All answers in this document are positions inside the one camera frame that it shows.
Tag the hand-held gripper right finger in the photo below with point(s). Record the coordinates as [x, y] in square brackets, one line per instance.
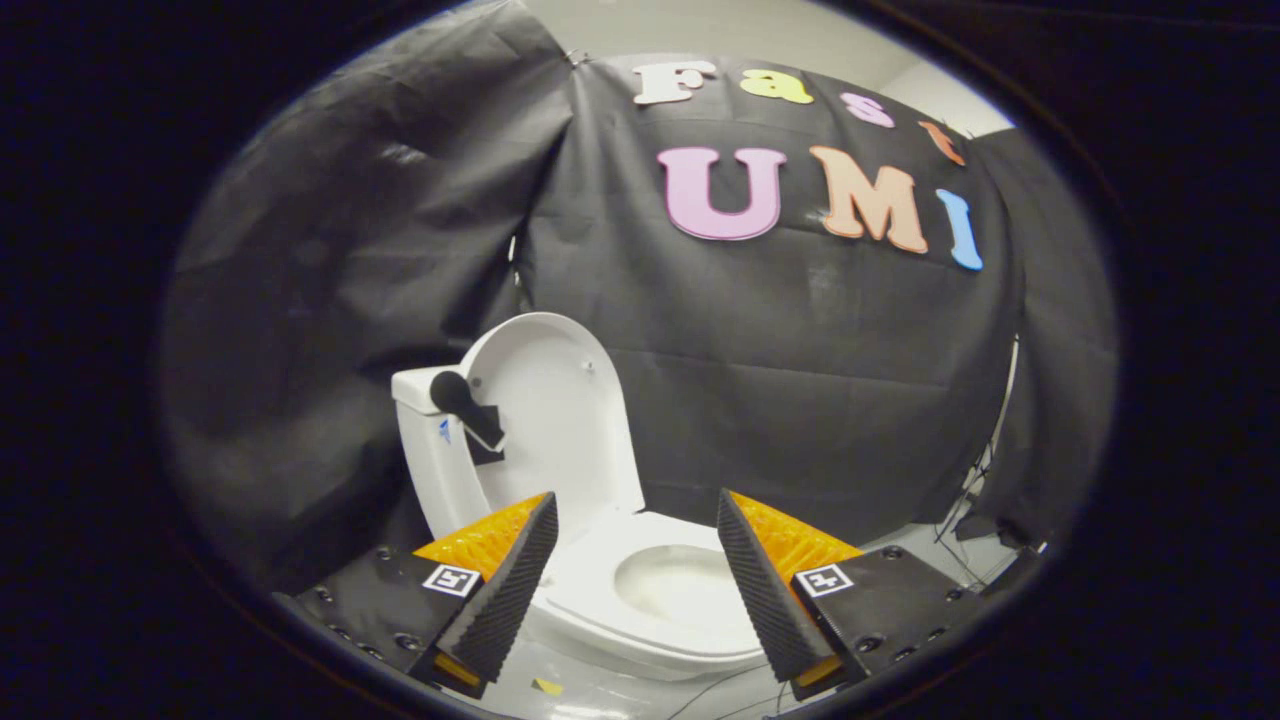
[765, 590]

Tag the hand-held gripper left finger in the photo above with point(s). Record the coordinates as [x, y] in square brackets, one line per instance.
[505, 595]

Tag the white toilet lid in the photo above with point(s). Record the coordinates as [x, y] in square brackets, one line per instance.
[560, 420]

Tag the black backdrop cloth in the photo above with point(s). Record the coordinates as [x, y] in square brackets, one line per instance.
[800, 350]

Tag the white ceramic toilet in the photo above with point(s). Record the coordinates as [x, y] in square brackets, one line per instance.
[440, 490]

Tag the thin metal backdrop stand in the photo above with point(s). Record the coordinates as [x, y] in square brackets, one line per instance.
[1005, 400]

